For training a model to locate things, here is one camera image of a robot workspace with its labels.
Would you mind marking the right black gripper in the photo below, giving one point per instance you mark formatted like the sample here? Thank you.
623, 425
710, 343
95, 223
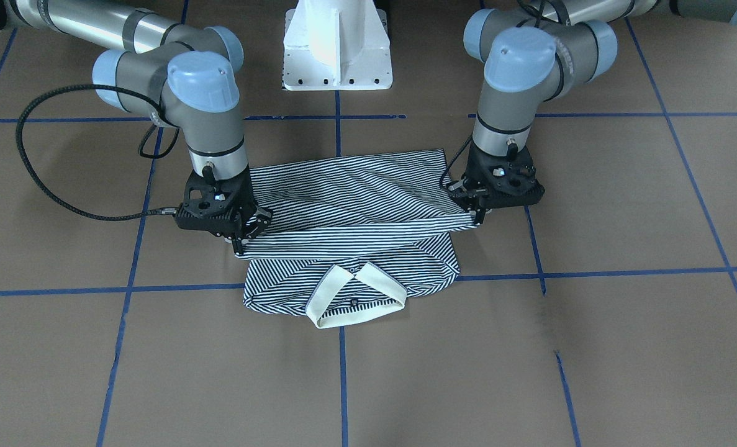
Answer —
260, 218

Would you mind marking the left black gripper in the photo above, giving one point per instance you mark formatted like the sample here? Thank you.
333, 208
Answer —
465, 194

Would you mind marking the right grey silver robot arm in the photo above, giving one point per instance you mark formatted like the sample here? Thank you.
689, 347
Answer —
177, 76

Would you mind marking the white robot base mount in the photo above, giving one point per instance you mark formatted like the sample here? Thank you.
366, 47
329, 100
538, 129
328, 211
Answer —
337, 46

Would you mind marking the navy white striped polo shirt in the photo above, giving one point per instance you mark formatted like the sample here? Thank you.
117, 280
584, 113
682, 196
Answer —
353, 238

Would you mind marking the left grey silver robot arm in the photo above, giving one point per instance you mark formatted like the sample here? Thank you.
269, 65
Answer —
532, 54

